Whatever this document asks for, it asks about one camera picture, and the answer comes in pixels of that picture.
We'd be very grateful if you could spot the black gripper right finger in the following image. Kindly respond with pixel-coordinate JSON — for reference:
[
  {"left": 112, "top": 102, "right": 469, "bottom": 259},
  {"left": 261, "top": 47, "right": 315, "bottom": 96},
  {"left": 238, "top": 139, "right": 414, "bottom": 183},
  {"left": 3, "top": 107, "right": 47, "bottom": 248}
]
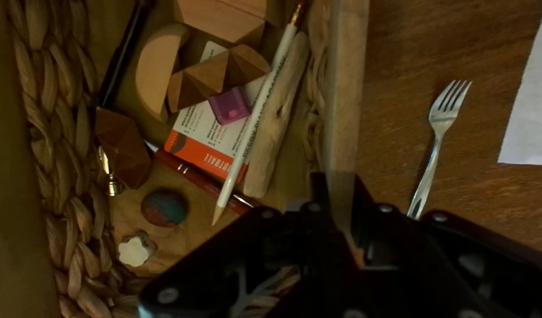
[{"left": 351, "top": 179, "right": 542, "bottom": 318}]

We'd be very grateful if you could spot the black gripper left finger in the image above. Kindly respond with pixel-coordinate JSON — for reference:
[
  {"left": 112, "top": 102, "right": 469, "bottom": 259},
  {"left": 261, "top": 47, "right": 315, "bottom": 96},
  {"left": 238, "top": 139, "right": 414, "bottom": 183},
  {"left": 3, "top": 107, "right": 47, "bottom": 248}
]
[{"left": 137, "top": 171, "right": 337, "bottom": 318}]

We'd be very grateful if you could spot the brown woven wooden box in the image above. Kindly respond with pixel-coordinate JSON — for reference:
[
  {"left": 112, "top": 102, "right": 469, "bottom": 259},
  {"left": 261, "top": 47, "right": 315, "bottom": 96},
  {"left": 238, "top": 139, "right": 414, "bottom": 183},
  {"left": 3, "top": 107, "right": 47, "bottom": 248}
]
[{"left": 0, "top": 0, "right": 370, "bottom": 318}]

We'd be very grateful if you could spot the round coloured stone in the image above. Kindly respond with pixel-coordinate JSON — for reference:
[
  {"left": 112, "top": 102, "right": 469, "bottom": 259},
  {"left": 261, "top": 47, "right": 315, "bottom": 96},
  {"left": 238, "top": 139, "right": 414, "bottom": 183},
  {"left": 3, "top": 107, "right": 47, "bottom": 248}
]
[{"left": 141, "top": 188, "right": 186, "bottom": 227}]

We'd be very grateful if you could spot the white small stone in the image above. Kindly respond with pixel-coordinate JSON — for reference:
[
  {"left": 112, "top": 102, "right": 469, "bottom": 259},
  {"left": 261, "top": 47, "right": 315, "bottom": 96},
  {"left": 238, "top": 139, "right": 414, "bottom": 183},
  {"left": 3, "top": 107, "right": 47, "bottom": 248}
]
[{"left": 116, "top": 231, "right": 155, "bottom": 268}]

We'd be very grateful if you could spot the orange white booklet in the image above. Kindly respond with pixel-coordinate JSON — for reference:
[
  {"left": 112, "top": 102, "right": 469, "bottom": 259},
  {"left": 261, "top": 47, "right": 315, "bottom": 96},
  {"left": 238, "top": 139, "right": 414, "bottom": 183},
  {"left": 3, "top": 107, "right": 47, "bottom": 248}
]
[{"left": 163, "top": 42, "right": 264, "bottom": 178}]

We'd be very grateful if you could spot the white paper sheet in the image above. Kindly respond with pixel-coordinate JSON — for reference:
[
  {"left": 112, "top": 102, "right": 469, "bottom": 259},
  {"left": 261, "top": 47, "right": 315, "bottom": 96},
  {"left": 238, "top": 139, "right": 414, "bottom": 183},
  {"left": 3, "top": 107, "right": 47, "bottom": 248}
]
[{"left": 497, "top": 20, "right": 542, "bottom": 165}]

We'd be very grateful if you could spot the silver fork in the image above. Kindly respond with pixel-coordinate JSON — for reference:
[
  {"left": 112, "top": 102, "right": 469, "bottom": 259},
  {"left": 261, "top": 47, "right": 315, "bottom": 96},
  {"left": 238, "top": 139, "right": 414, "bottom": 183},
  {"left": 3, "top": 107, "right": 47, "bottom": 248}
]
[{"left": 405, "top": 79, "right": 471, "bottom": 218}]

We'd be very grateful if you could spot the purple die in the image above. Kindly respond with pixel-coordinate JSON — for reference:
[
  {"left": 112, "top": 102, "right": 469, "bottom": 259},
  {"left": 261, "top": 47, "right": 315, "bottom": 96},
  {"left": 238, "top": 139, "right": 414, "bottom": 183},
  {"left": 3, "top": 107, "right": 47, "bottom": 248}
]
[{"left": 208, "top": 86, "right": 250, "bottom": 125}]

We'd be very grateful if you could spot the brown wooden polyhedron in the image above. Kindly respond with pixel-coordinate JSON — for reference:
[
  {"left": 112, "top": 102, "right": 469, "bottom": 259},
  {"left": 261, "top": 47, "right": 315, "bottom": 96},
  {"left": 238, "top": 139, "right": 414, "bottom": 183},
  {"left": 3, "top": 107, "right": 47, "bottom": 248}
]
[{"left": 95, "top": 107, "right": 151, "bottom": 188}]

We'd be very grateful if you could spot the wooden puzzle block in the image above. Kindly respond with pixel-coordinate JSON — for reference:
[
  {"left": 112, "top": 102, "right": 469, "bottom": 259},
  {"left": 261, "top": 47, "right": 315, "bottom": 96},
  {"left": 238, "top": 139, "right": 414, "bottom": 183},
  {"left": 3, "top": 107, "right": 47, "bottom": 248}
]
[{"left": 165, "top": 43, "right": 269, "bottom": 112}]

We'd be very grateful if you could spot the white pen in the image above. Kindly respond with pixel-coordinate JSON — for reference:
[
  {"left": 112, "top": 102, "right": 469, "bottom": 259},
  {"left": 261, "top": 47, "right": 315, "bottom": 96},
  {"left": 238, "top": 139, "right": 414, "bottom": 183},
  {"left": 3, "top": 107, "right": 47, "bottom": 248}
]
[{"left": 211, "top": 0, "right": 305, "bottom": 225}]

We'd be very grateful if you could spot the wooden half disc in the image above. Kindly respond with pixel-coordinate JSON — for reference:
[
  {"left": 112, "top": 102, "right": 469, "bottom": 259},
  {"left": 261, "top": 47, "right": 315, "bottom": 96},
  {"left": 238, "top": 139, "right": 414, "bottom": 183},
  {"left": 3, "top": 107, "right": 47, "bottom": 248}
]
[{"left": 133, "top": 24, "right": 188, "bottom": 121}]

